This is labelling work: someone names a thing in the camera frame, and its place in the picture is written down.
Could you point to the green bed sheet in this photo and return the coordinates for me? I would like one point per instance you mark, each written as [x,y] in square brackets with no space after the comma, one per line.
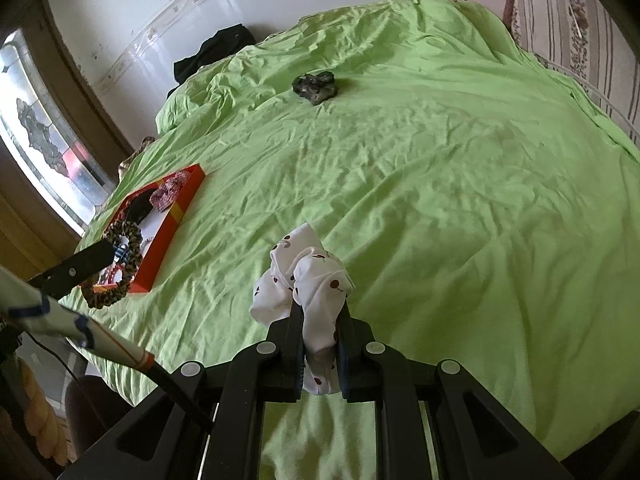
[450,185]

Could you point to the pink plaid scrunchie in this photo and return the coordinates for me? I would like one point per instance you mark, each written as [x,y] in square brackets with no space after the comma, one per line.
[167,192]

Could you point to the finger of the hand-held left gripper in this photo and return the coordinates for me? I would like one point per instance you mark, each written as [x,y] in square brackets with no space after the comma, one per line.
[75,267]

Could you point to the striped floral mattress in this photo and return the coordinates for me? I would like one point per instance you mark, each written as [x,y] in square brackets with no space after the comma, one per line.
[575,25]

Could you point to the yellow braided cloth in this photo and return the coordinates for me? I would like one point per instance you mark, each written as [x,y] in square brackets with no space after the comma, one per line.
[42,410]

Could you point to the black clothing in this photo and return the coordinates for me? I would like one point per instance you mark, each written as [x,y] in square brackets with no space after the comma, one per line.
[215,50]

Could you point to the leopard print scrunchie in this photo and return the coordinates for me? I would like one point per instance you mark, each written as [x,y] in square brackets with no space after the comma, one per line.
[131,260]

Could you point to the red cardboard box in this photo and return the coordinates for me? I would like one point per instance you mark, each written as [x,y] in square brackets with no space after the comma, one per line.
[175,225]

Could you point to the black scrunchie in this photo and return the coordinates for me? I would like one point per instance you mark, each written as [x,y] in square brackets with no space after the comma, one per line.
[140,205]

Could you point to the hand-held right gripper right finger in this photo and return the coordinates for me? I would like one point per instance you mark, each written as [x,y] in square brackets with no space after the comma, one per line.
[342,362]

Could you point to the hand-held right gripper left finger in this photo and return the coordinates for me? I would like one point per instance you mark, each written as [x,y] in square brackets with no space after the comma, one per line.
[299,360]

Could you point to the dark green scrunchie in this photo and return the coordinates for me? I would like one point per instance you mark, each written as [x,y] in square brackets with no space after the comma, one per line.
[312,87]

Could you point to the brown patterned cloth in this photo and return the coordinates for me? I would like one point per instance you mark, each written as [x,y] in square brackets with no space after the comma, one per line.
[134,155]

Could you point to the white cherry print scrunchie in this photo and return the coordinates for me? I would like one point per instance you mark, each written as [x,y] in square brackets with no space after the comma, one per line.
[320,300]

